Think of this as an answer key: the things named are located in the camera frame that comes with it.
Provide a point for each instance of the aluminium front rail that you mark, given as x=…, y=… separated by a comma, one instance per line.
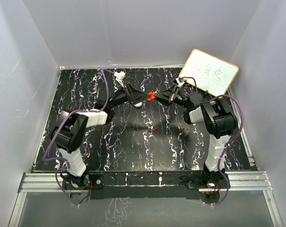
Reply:
x=238, y=180

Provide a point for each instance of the red earbud charging case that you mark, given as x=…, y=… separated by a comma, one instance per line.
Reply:
x=152, y=96

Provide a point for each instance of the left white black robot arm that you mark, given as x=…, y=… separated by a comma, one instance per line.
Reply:
x=70, y=129

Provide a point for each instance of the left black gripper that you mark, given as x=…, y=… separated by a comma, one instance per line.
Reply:
x=139, y=96

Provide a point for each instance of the small whiteboard yellow frame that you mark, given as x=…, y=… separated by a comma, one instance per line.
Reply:
x=208, y=72

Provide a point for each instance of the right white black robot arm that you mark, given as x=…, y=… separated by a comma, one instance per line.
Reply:
x=219, y=119

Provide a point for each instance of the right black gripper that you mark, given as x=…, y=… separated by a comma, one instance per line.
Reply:
x=165, y=96

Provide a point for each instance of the white earbud charging case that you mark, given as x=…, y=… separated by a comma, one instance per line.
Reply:
x=138, y=105

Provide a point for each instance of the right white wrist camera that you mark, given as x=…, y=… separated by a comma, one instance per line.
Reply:
x=180, y=82

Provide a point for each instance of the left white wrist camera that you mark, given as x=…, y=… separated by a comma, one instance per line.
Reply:
x=119, y=76

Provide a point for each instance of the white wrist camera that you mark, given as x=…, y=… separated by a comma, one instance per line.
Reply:
x=119, y=76
x=180, y=82

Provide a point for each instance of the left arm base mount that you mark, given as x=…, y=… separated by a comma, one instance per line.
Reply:
x=85, y=182

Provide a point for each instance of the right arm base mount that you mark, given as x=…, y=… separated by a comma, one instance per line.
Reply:
x=204, y=181

